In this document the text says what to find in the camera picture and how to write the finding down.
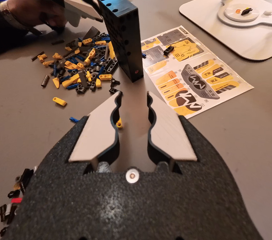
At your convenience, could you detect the printed sticker sheet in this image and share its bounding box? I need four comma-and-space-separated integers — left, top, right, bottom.
141, 25, 255, 120

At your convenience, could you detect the person's left hand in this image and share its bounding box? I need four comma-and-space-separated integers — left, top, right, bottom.
4, 0, 69, 32

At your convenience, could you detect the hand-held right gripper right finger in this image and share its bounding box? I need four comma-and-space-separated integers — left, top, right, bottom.
147, 91, 198, 170

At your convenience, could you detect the yellow curved piece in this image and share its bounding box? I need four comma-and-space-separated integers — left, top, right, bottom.
52, 97, 67, 107

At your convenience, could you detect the pile of plastic building pieces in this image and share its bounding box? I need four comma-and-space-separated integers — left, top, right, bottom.
31, 26, 122, 95

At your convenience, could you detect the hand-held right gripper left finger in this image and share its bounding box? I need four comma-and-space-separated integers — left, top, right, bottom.
68, 91, 123, 170

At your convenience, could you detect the pile of black red pins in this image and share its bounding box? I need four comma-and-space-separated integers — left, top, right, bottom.
0, 165, 39, 223

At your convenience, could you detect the white metal book stand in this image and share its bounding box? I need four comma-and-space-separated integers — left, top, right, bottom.
179, 0, 272, 61

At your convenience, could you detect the black perforated block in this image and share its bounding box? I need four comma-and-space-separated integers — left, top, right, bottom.
97, 0, 144, 83

